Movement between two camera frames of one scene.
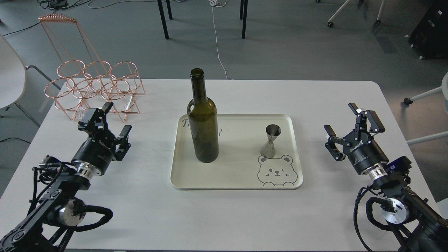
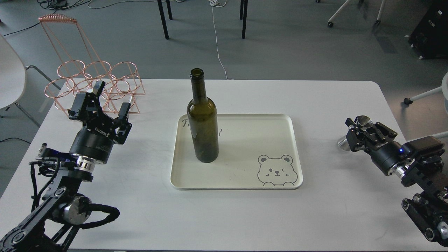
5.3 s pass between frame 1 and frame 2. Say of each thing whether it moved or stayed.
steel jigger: moved
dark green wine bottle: stayed
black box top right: stayed
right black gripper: moved
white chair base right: stayed
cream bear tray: stayed
